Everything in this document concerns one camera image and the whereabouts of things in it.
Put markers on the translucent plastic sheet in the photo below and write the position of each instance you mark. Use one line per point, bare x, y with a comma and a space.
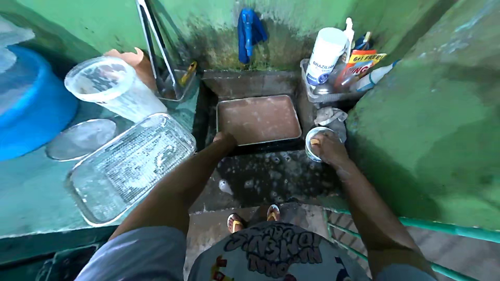
13, 37

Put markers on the large blue plastic tub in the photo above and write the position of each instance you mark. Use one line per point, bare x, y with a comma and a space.
43, 113

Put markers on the metal tongs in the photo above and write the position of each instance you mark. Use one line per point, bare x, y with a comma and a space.
159, 37

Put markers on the clear rectangular plastic box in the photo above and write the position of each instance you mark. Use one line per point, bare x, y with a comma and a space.
189, 89

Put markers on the shallow rectangular metal tray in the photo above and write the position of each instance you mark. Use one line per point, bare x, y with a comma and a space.
259, 119

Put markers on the person's left hand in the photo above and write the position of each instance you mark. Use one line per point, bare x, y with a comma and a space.
224, 141

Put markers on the person's right hand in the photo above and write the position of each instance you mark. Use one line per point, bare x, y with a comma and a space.
333, 151

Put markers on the person's right fingers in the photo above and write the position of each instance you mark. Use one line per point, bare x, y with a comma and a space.
317, 141

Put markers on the white bottle with teal band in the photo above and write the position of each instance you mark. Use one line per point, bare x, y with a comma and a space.
377, 78

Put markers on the person's left forearm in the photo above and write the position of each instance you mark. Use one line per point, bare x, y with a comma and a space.
175, 183

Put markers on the small white round tub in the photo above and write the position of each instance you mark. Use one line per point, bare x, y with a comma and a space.
308, 149

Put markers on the crumpled grey cloth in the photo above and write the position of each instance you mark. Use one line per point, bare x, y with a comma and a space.
332, 117

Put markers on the tall white cylindrical canister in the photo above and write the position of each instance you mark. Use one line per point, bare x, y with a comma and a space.
326, 52

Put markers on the clear round plastic lid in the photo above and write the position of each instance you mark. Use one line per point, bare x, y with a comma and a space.
84, 137

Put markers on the person's left fingers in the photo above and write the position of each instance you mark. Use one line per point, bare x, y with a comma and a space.
218, 136

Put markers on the person's body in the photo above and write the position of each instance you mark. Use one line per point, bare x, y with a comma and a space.
289, 253

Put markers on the concrete sink basin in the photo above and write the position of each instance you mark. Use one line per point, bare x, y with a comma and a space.
250, 84

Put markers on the rectangular perforated metal tray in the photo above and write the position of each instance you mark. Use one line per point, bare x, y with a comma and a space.
134, 168

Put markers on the green metal railing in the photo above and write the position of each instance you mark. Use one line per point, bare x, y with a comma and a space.
449, 229

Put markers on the clear plastic basket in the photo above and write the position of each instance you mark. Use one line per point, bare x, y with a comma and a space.
332, 97

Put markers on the small metal bowl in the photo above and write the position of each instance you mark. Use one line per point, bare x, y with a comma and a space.
323, 89

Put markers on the person's right forearm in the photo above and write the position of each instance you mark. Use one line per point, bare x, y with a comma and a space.
369, 203

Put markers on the clear round plastic container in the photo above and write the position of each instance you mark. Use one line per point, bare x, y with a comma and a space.
132, 93

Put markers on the blue cloth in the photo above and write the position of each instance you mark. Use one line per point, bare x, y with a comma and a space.
257, 35

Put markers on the brown broken-edged pot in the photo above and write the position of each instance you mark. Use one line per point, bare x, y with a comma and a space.
141, 68

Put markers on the red and yellow packet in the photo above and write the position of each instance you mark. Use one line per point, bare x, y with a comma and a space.
361, 61

